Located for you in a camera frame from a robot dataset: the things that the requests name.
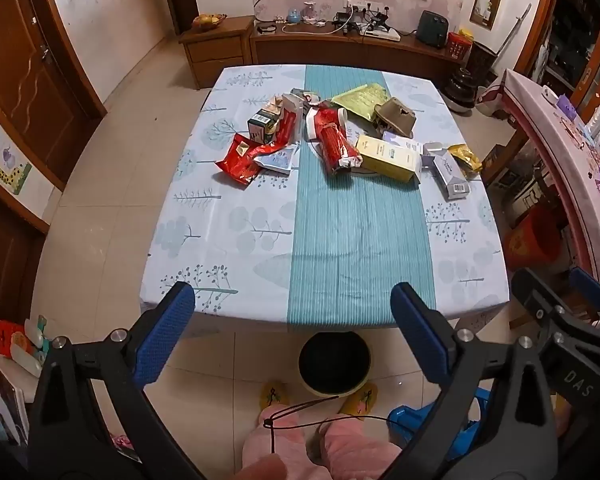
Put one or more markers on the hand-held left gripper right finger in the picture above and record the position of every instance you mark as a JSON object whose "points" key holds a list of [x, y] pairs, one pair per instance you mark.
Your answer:
{"points": [[420, 340]]}

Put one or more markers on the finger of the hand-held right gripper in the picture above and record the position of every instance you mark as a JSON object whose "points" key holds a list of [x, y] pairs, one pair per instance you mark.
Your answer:
{"points": [[535, 295], [587, 290]]}

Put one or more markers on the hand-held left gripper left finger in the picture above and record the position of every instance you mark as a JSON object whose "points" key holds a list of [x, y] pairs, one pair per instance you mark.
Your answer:
{"points": [[165, 335]]}

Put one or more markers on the yellow rimmed trash bin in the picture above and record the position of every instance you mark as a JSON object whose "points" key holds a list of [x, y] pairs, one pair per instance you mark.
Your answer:
{"points": [[335, 362]]}

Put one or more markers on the lavender box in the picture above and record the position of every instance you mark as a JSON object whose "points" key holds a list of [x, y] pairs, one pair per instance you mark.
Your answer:
{"points": [[450, 175]]}

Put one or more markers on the gold foil packet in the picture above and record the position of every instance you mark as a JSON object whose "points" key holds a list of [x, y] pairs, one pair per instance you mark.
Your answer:
{"points": [[467, 160]]}

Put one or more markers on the small white box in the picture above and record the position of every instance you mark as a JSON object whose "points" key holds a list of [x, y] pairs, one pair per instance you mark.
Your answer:
{"points": [[434, 150]]}

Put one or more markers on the pale yellow box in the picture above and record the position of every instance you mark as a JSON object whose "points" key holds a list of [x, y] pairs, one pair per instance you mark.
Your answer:
{"points": [[387, 157]]}

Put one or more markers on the red snack bag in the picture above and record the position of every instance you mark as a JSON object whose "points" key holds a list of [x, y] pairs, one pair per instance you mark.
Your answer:
{"points": [[240, 160]]}

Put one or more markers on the long red wrapper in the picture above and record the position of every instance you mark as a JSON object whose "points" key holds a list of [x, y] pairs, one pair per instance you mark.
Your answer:
{"points": [[337, 152]]}

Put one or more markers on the white blue packet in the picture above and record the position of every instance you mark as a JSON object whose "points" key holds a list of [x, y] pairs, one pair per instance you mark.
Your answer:
{"points": [[280, 161]]}

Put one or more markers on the brown cardboard tray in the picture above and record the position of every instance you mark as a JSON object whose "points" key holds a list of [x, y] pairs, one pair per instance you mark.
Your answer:
{"points": [[395, 117]]}

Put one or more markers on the dark green box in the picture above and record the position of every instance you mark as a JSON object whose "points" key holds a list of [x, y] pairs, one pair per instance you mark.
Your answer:
{"points": [[261, 127]]}

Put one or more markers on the red carton box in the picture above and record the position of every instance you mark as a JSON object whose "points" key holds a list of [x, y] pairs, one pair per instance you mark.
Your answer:
{"points": [[286, 127]]}

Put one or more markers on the yellow green padded envelope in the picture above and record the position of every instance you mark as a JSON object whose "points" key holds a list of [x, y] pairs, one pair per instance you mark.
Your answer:
{"points": [[360, 100]]}

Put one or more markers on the grey green small packet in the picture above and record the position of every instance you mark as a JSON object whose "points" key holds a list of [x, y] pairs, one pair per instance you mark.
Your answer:
{"points": [[302, 95]]}

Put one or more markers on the person's left hand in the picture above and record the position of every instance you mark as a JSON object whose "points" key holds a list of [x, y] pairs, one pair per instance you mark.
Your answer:
{"points": [[260, 467]]}

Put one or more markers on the red bucket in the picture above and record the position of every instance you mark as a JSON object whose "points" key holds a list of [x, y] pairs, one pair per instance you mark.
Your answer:
{"points": [[530, 235]]}

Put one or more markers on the yellow slipper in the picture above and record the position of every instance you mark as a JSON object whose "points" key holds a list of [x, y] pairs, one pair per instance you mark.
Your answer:
{"points": [[359, 399], [274, 396]]}

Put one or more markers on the tree print tablecloth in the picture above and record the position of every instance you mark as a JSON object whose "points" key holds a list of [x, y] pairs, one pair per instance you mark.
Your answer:
{"points": [[360, 240]]}

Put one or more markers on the red envelope pack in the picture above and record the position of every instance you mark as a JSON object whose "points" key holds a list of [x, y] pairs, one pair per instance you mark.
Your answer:
{"points": [[7, 335]]}

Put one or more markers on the pink printed tablecloth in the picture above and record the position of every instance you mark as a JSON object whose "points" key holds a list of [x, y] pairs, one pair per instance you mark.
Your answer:
{"points": [[555, 135]]}

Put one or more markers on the black pot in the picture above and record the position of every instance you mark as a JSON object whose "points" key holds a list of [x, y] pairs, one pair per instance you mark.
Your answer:
{"points": [[462, 90]]}

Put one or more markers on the black mesh basket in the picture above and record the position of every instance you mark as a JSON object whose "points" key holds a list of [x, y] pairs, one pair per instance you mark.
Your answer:
{"points": [[482, 62]]}

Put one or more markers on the glass door cabinet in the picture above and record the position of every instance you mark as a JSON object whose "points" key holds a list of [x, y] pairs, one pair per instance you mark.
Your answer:
{"points": [[580, 35]]}

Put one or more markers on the red canister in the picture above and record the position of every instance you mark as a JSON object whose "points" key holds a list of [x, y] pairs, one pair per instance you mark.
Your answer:
{"points": [[459, 46]]}

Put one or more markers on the metal rod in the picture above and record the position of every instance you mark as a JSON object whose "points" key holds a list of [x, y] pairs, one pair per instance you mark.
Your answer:
{"points": [[517, 25]]}

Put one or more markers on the wooden drawer cabinet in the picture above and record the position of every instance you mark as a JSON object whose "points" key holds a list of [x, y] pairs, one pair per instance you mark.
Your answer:
{"points": [[215, 57]]}

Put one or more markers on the dark green appliance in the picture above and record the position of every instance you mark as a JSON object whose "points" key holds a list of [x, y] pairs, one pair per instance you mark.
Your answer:
{"points": [[432, 30]]}

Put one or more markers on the wooden door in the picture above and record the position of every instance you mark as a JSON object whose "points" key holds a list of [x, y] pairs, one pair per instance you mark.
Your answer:
{"points": [[25, 85]]}

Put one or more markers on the wooden television cabinet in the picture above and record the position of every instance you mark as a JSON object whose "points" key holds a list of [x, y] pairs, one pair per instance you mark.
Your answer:
{"points": [[330, 52]]}

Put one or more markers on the white power strip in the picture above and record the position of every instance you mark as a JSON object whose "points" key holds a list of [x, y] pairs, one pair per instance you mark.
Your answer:
{"points": [[380, 35]]}

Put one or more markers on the fruit bowl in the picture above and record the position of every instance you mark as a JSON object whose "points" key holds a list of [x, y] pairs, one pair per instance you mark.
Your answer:
{"points": [[210, 21]]}

